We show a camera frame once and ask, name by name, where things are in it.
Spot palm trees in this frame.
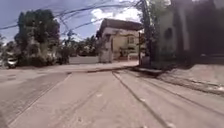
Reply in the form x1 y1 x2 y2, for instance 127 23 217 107
59 30 99 58

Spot grey concrete road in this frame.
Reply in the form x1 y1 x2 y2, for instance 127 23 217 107
0 60 224 128

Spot utility pole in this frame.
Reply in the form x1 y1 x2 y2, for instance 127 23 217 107
141 0 154 68

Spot yellow house with dark roof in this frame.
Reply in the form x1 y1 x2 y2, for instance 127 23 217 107
95 17 145 64

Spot pale building with dark gate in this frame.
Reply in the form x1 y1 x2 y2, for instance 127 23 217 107
151 0 224 69

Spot white vehicle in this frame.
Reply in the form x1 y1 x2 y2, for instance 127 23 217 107
5 57 19 70

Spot raised concrete pavement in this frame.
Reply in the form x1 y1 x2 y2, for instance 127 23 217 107
134 63 224 96

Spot large dark green tree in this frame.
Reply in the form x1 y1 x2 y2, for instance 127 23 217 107
13 8 62 67

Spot overhead wires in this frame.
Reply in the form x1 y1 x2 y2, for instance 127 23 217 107
0 0 148 38

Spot low pale wall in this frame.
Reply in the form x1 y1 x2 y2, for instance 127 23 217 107
68 55 100 65

